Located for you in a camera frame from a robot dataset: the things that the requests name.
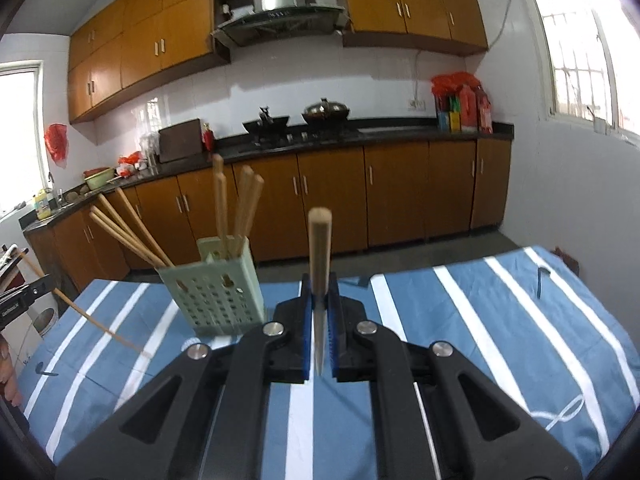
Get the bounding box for wooden chopstick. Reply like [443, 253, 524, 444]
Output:
[18, 250, 151, 359]
[115, 188, 174, 268]
[91, 194, 160, 258]
[213, 154, 229, 259]
[231, 165, 254, 258]
[90, 208, 165, 268]
[236, 174, 265, 257]
[308, 207, 332, 376]

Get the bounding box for orange lower kitchen cabinets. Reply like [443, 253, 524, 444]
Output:
[22, 136, 513, 291]

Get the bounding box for orange kitchen cabinets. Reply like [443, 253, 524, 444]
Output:
[67, 0, 489, 122]
[22, 136, 513, 291]

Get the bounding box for orange upper kitchen cabinets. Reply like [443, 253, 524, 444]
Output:
[67, 0, 489, 122]

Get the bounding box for person's left hand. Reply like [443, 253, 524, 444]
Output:
[0, 336, 23, 406]

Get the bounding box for black hex key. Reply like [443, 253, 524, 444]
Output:
[35, 362, 58, 377]
[536, 266, 551, 299]

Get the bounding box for yellow detergent bottle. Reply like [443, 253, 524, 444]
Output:
[34, 188, 52, 220]

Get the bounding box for green perforated utensil holder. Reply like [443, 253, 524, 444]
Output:
[157, 237, 267, 337]

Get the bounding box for blue white striped tablecloth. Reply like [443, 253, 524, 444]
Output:
[18, 246, 639, 479]

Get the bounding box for left window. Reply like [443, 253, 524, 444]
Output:
[1, 60, 44, 218]

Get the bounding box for window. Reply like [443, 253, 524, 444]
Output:
[1, 60, 44, 218]
[530, 0, 639, 145]

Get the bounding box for green basin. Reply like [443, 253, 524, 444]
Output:
[84, 167, 116, 191]

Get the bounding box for red white plastic bag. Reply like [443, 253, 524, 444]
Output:
[116, 151, 144, 178]

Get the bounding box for brown cutting board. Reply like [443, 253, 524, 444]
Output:
[158, 118, 204, 164]

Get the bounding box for red bottle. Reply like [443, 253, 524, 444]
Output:
[202, 122, 215, 153]

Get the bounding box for black countertop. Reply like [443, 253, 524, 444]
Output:
[101, 117, 483, 193]

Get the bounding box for black wok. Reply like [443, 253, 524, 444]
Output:
[243, 106, 290, 143]

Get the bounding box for red plastic bag on counter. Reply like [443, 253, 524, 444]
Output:
[431, 72, 494, 134]

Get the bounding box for wok with steel lid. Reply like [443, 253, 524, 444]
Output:
[302, 98, 350, 128]

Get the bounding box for steel range hood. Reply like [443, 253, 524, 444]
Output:
[213, 0, 349, 48]

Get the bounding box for right window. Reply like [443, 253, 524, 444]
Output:
[530, 0, 639, 145]

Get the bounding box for red bag hanging on wall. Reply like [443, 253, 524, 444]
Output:
[43, 122, 68, 167]

